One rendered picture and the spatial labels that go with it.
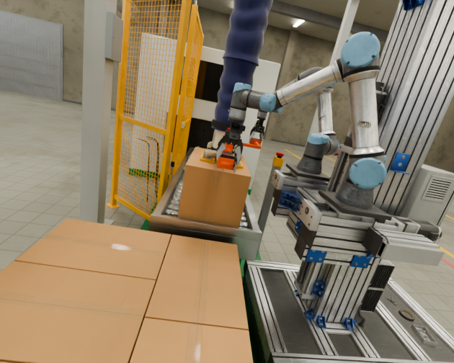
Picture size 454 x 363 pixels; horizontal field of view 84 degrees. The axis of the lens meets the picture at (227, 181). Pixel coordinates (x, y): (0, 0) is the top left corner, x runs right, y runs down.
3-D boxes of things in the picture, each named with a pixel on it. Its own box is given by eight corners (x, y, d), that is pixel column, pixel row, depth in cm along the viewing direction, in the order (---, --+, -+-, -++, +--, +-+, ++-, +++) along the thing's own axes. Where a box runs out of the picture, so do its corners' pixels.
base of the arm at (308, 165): (314, 169, 167) (318, 155, 164) (325, 176, 152) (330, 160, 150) (292, 165, 164) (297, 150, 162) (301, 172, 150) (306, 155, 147)
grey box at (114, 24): (114, 61, 203) (117, 19, 194) (121, 63, 204) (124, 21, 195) (104, 57, 184) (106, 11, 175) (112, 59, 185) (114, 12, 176)
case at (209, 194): (187, 191, 218) (195, 146, 206) (233, 199, 221) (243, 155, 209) (176, 224, 161) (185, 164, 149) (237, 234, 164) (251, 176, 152)
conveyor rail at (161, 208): (187, 159, 381) (189, 147, 375) (191, 160, 382) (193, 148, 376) (147, 241, 162) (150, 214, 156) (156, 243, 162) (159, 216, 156)
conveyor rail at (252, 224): (230, 167, 387) (232, 155, 382) (233, 168, 388) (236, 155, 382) (246, 256, 168) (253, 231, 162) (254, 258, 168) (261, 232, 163)
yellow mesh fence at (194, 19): (176, 182, 395) (198, 34, 333) (183, 184, 396) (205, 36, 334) (161, 214, 284) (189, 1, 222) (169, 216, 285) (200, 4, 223)
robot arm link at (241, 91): (249, 83, 106) (231, 81, 109) (243, 110, 109) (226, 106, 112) (256, 86, 113) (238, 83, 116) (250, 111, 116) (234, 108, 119)
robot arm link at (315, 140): (299, 153, 155) (305, 130, 151) (310, 153, 165) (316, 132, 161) (317, 158, 147) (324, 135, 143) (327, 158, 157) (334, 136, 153)
